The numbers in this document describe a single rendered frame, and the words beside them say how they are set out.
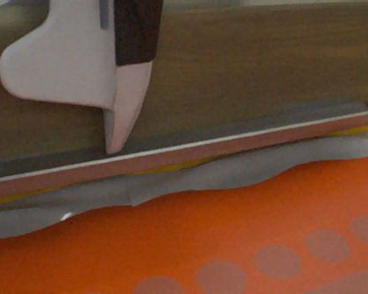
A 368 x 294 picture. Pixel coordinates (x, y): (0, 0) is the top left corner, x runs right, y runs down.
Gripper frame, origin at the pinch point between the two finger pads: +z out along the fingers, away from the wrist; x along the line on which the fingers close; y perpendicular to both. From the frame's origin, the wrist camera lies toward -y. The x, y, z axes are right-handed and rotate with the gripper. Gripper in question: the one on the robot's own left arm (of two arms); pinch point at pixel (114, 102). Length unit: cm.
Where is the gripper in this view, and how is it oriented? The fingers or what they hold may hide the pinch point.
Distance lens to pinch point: 24.5
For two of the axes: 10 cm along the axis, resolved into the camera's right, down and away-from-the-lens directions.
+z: -0.5, 8.4, 5.4
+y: -9.3, 1.7, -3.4
